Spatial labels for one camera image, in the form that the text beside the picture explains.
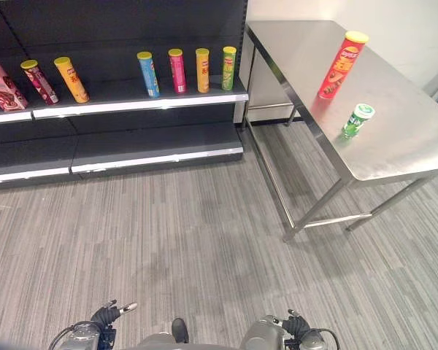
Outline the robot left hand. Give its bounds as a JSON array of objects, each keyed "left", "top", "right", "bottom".
[{"left": 91, "top": 299, "right": 139, "bottom": 331}]

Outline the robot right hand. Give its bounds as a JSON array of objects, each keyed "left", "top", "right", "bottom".
[{"left": 282, "top": 308, "right": 312, "bottom": 339}]

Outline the robot grey torso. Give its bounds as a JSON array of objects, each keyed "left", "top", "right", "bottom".
[{"left": 129, "top": 330, "right": 244, "bottom": 350}]

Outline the robot dark foot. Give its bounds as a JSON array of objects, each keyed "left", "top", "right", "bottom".
[{"left": 171, "top": 317, "right": 190, "bottom": 345}]

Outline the green gum bottle white lid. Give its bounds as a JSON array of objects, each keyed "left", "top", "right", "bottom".
[{"left": 340, "top": 103, "right": 377, "bottom": 141}]

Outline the stainless steel table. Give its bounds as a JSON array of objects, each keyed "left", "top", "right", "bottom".
[{"left": 242, "top": 20, "right": 438, "bottom": 244}]

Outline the orange-yellow chip can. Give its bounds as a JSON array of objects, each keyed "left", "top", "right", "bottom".
[{"left": 53, "top": 56, "right": 91, "bottom": 104}]

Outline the dark red chip can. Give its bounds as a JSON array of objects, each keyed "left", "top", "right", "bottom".
[{"left": 20, "top": 59, "right": 60, "bottom": 106}]

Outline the blue chip can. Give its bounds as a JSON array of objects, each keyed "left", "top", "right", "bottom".
[{"left": 136, "top": 51, "right": 161, "bottom": 99}]

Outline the white shelf end panel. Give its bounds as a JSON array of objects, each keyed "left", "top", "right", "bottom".
[{"left": 234, "top": 21, "right": 301, "bottom": 125}]

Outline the pink snack box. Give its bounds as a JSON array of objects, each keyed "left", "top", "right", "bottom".
[{"left": 0, "top": 61, "right": 30, "bottom": 112}]

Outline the magenta chip can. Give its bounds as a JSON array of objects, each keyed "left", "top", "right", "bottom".
[{"left": 167, "top": 48, "right": 188, "bottom": 94}]

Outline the orange chip can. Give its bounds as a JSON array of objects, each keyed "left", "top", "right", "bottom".
[{"left": 195, "top": 47, "right": 211, "bottom": 94}]

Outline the large red chip can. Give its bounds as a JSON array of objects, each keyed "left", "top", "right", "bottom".
[{"left": 318, "top": 31, "right": 370, "bottom": 101}]

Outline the green chip can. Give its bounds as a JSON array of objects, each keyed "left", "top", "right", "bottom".
[{"left": 220, "top": 45, "right": 238, "bottom": 92}]

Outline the black store shelving unit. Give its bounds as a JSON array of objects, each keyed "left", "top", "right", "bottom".
[{"left": 0, "top": 0, "right": 250, "bottom": 193}]

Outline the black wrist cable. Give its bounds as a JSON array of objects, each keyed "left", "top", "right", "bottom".
[{"left": 309, "top": 327, "right": 341, "bottom": 350}]

